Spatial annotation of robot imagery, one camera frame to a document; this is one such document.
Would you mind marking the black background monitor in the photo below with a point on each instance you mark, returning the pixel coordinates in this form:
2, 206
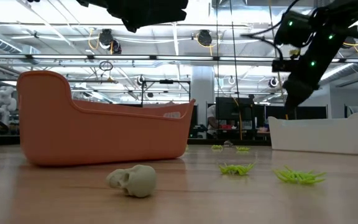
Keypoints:
232, 107

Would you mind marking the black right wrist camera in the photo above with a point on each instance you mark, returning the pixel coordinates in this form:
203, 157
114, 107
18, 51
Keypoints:
284, 65

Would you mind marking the white plastic bin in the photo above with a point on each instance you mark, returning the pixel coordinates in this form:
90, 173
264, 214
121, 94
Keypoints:
322, 137

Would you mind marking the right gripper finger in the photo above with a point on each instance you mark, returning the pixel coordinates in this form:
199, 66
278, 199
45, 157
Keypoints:
291, 105

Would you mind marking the black stand frame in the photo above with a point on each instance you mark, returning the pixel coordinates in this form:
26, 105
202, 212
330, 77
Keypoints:
166, 81

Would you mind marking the orange plastic bin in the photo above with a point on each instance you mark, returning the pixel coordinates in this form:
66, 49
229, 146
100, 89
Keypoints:
89, 137

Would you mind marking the white pillar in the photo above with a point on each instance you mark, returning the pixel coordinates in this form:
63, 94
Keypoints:
202, 84

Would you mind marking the yellow tag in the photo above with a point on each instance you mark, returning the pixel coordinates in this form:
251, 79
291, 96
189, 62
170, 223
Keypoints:
294, 52

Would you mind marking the green plastic toy spider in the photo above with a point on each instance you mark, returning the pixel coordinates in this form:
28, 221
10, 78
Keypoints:
297, 177
243, 148
236, 169
217, 147

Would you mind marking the beige toy skull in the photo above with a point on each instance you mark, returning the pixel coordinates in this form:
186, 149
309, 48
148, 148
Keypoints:
135, 181

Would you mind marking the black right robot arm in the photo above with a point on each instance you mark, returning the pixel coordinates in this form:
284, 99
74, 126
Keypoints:
346, 15

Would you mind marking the black partition panel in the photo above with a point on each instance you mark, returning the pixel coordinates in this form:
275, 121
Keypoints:
312, 112

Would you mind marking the white robot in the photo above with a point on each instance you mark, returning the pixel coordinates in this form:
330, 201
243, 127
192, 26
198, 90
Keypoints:
3, 104

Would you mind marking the long light bar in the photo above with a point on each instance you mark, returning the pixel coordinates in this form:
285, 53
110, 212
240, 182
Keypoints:
57, 56

